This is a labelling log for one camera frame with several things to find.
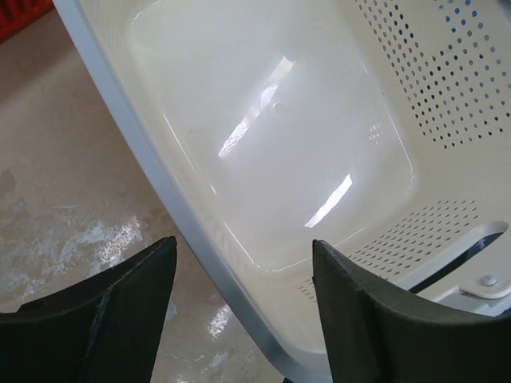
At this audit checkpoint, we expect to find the white perforated storage basket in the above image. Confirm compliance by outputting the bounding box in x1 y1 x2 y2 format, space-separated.
55 1 510 382

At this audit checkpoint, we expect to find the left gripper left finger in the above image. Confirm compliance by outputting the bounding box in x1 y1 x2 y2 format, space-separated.
1 236 177 382

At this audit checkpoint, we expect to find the red plastic shopping basket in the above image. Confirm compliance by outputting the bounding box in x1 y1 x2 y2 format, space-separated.
0 0 53 42

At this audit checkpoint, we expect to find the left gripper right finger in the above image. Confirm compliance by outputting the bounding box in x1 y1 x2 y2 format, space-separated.
312 239 510 382

